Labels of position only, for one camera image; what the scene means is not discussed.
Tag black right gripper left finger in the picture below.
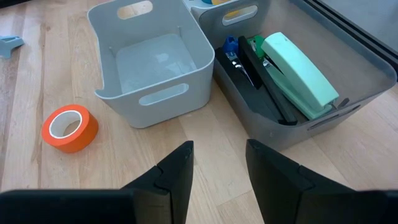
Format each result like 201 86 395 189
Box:
121 141 194 224

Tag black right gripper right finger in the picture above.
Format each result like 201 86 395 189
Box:
247 139 358 224

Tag orange tape roll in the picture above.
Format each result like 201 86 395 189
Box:
41 104 100 154

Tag large black stapler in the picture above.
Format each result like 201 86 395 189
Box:
214 35 299 126

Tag mint green stapler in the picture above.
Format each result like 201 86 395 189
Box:
260 32 340 121

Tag green mini stapler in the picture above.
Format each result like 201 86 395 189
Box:
247 34 266 60

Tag blue mini stapler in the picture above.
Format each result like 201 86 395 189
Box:
222 35 239 60

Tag yellow tape roll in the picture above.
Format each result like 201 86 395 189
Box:
211 0 241 18

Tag grey-blue staple remover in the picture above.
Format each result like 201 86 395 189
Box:
0 35 25 59

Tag grey plastic bin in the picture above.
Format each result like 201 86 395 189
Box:
86 0 216 129

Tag brown plastic bin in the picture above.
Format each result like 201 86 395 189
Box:
191 0 398 152

